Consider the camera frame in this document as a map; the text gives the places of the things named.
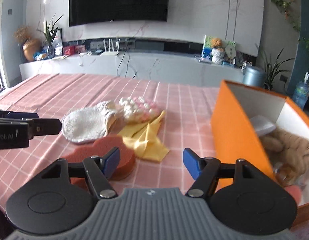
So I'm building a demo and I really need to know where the black cable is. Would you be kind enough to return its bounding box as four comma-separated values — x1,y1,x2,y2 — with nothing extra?
116,38,138,79

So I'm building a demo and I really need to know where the red box on cabinet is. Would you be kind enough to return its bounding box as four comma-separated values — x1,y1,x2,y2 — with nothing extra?
63,46,76,56

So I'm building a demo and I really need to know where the brown teddy bear figure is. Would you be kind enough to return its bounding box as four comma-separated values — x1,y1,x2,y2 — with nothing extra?
211,37,225,65

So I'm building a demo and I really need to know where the grey metal trash bin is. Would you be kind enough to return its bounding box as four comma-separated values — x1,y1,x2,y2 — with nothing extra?
242,66,266,87

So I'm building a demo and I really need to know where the white terry mitt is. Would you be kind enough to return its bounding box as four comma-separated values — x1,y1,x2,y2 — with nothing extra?
62,100,123,144

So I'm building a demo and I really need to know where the copper round vase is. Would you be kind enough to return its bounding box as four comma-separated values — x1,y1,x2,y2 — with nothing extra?
23,38,41,62

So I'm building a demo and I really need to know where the round paper fan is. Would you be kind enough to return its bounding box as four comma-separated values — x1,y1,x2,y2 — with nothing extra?
225,45,237,64

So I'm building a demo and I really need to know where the pink white knitted cloth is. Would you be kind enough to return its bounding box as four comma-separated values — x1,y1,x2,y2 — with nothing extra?
119,96,161,124

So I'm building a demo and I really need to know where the yellow cloth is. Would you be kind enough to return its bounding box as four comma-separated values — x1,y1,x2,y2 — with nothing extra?
118,111,169,163

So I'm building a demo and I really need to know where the black wall television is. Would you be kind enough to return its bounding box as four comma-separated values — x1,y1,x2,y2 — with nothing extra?
69,0,169,27

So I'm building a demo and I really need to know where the white wifi router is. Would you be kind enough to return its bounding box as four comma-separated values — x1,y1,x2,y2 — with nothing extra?
101,38,120,56

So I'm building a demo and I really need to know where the white marble tv cabinet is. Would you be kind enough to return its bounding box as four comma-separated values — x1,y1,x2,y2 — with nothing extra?
19,52,243,87

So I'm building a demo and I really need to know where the pink checkered tablecloth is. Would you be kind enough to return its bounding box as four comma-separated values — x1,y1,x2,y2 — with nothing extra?
0,74,219,210

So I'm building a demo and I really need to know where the silver yellow wipes packet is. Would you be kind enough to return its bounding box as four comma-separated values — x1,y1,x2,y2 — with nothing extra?
273,163,307,187

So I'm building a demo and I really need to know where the brown plush scarf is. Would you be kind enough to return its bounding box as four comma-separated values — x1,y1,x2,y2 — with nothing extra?
259,128,309,174

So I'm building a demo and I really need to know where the hanging ivy plant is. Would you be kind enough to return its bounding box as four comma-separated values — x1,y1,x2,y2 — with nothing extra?
271,0,309,53

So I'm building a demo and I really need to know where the colourful picture board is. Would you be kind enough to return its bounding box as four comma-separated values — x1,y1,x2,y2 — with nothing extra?
200,36,236,65

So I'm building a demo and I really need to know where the orange cardboard box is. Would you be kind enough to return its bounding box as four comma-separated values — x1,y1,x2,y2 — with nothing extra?
211,80,309,225

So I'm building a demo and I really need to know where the left potted green plant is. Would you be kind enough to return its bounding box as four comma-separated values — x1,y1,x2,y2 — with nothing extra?
37,15,64,59

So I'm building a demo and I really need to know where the right potted green plant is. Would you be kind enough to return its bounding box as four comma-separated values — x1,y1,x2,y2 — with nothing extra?
255,44,294,91

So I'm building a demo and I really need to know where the white tissue paper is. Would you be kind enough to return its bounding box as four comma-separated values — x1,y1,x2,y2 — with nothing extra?
250,115,276,137

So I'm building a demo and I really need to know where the potted green plant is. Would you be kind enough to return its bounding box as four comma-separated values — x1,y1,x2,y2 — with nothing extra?
37,15,64,59
255,44,294,91

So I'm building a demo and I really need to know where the blue water jug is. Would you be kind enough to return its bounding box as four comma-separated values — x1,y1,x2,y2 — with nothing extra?
292,72,309,109

